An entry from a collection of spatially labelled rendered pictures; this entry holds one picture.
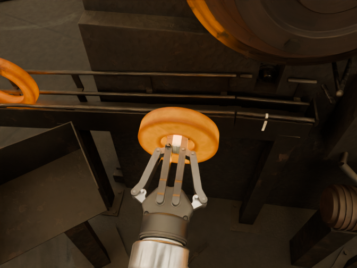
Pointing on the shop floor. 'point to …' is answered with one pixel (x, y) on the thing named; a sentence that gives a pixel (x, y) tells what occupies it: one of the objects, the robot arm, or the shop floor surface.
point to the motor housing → (326, 226)
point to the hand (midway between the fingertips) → (178, 134)
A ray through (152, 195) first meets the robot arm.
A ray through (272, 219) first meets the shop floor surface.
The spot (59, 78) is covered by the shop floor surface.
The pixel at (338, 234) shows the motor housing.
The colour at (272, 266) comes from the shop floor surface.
